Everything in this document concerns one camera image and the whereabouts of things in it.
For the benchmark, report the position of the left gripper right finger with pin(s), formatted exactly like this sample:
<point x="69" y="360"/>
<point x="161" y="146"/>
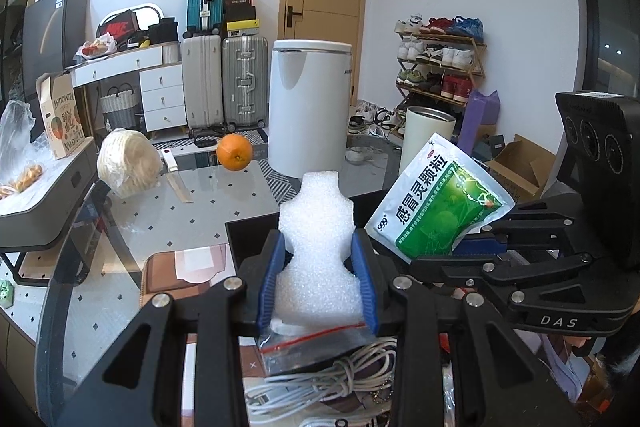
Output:
<point x="498" y="381"/>

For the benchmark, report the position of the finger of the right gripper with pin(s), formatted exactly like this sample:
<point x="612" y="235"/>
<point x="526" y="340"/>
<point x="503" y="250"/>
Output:
<point x="543" y="219"/>
<point x="519" y="261"/>

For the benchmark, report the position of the green medicine sachet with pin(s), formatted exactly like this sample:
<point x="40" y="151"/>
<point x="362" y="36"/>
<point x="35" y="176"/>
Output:
<point x="442" y="195"/>

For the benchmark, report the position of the white foam block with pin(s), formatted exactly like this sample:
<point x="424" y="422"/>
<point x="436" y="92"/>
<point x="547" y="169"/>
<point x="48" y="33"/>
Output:
<point x="315" y="289"/>

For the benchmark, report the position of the open cardboard box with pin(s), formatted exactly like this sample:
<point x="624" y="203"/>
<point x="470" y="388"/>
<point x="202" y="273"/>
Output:
<point x="522" y="168"/>

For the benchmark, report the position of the anime printed desk mat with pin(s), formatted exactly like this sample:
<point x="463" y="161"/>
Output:
<point x="208" y="313"/>

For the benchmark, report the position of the purple paper bag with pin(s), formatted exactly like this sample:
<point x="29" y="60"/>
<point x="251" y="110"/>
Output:
<point x="480" y="119"/>

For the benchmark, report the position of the small white trash bin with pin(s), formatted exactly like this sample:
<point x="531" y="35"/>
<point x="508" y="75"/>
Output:
<point x="421" y="123"/>

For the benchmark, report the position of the black cardboard box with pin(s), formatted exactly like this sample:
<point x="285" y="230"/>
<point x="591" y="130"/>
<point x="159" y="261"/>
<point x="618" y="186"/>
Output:
<point x="257" y="248"/>

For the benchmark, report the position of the wooden shoe rack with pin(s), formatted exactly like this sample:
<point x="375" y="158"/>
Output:
<point x="440" y="60"/>

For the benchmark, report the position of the grey side table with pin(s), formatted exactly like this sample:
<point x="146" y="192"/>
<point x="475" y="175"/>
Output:
<point x="34" y="223"/>

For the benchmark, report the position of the white cylindrical appliance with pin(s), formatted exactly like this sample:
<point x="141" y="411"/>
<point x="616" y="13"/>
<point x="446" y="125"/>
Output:
<point x="309" y="96"/>

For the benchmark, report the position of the bagged white noodle bundle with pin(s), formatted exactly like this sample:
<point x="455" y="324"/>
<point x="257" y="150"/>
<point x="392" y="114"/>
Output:
<point x="128" y="163"/>

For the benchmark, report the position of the orange fruit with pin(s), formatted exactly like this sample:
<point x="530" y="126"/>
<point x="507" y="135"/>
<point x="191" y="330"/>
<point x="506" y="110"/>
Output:
<point x="234" y="152"/>

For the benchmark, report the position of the plastic bag with snacks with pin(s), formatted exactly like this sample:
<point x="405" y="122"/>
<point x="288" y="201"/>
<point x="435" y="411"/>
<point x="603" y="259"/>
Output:
<point x="20" y="168"/>

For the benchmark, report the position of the wicker basket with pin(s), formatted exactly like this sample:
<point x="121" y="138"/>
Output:
<point x="120" y="109"/>

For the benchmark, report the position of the orange fruit carton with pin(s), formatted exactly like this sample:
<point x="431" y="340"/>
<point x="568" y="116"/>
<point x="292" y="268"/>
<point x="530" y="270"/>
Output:
<point x="59" y="112"/>

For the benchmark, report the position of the silver suitcase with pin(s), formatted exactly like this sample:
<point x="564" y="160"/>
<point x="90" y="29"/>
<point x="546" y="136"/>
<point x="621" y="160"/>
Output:
<point x="245" y="82"/>

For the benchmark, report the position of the white drawer desk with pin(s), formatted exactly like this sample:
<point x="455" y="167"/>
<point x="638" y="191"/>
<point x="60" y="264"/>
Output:
<point x="156" y="74"/>

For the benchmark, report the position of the white suitcase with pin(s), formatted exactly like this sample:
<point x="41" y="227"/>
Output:
<point x="202" y="81"/>

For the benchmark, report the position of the red black shoe box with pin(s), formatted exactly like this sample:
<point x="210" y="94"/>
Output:
<point x="120" y="26"/>

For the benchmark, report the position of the dark grey refrigerator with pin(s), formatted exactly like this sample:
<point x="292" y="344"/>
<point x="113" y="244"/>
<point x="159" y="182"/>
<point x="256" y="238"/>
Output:
<point x="53" y="31"/>

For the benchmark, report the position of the black cabinet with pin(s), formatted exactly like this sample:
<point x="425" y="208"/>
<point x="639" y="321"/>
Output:
<point x="15" y="16"/>

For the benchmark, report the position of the white handled knife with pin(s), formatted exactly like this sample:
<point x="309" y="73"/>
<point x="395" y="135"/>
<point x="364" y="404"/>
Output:
<point x="173" y="177"/>

